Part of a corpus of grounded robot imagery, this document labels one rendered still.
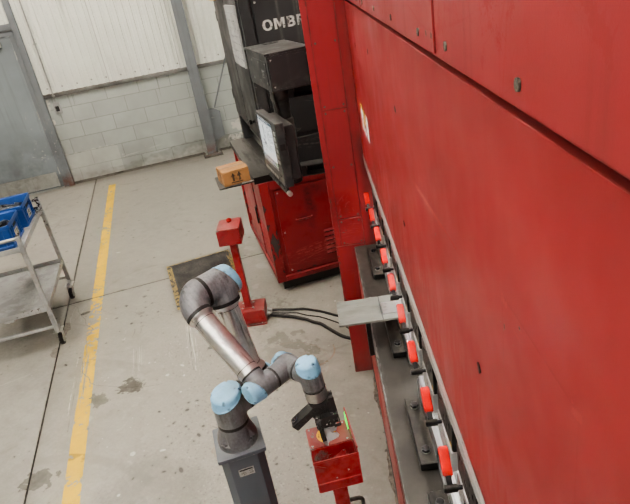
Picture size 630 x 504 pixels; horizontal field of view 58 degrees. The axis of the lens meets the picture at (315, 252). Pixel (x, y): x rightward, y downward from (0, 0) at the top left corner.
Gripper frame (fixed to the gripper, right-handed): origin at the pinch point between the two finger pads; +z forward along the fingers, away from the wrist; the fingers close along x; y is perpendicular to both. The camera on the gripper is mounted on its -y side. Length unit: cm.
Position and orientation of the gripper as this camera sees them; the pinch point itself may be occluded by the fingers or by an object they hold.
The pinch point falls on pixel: (325, 442)
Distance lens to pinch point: 207.7
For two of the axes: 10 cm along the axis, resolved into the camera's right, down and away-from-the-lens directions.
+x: -1.7, -4.1, 9.0
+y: 9.6, -2.9, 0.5
